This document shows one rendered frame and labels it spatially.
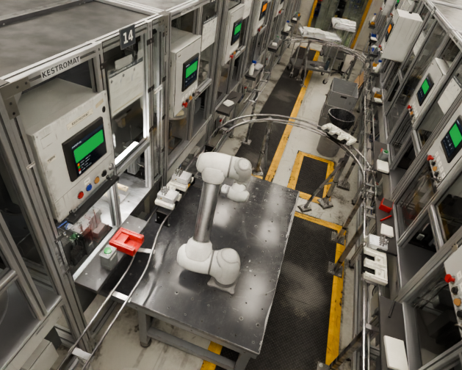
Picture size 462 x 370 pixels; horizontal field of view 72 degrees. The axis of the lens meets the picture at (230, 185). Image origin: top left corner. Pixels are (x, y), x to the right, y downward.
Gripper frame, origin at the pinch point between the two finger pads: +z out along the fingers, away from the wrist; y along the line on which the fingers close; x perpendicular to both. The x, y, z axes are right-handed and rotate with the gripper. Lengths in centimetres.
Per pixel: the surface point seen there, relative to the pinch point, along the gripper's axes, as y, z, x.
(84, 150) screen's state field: 73, 25, 85
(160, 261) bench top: -23, 0, 62
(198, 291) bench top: -23, -32, 73
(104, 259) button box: 9, 18, 92
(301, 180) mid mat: -87, -89, -161
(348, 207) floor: -89, -151, -138
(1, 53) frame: 109, 50, 88
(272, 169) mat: -87, -50, -166
